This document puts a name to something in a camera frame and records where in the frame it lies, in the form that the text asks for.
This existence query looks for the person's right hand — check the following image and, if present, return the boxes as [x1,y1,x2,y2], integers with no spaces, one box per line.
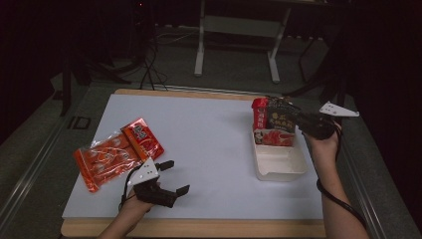
[302,120,343,157]

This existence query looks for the black tripod stand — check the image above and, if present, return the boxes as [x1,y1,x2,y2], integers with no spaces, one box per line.
[284,35,350,111]

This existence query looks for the white table sheet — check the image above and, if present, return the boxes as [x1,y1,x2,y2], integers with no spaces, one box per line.
[62,94,324,221]

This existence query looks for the person's left hand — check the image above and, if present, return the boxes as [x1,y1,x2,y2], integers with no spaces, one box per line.
[120,183,161,217]

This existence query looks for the silver metal rail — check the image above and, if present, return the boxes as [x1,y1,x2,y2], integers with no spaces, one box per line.
[153,83,281,98]

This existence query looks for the white metal stand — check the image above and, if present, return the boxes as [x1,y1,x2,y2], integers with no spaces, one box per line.
[193,0,294,85]

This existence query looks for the black floor cables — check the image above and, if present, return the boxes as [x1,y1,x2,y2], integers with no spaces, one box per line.
[138,33,169,92]

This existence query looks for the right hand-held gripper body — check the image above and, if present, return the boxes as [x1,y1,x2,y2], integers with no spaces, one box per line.
[294,101,360,140]

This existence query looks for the wooden table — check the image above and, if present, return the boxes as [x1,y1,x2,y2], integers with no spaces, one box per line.
[60,88,326,239]

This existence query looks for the metal floor rail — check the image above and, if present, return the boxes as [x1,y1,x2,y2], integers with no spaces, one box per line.
[0,112,73,227]
[322,102,390,239]

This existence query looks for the black and red food packet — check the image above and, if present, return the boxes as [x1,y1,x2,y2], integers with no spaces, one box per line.
[250,96,298,148]

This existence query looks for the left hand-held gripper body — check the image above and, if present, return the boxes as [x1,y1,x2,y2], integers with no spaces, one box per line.
[126,156,179,209]

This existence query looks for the thin black stand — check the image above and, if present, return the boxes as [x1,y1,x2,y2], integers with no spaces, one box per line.
[59,53,73,118]

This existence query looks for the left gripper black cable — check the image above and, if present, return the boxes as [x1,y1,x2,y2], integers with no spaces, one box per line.
[118,165,142,211]

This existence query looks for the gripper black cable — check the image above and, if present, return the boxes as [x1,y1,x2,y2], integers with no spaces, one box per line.
[118,165,142,211]
[316,122,368,231]

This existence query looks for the small orange-red seasoning packet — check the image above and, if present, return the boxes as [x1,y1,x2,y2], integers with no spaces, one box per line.
[119,117,166,163]

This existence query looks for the clear orange sauce packet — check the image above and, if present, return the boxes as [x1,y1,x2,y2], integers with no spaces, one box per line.
[73,130,144,194]

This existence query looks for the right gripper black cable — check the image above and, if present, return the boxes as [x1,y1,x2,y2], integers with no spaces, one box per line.
[316,122,368,231]

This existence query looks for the white plastic container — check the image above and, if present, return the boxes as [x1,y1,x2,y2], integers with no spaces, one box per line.
[252,130,309,183]

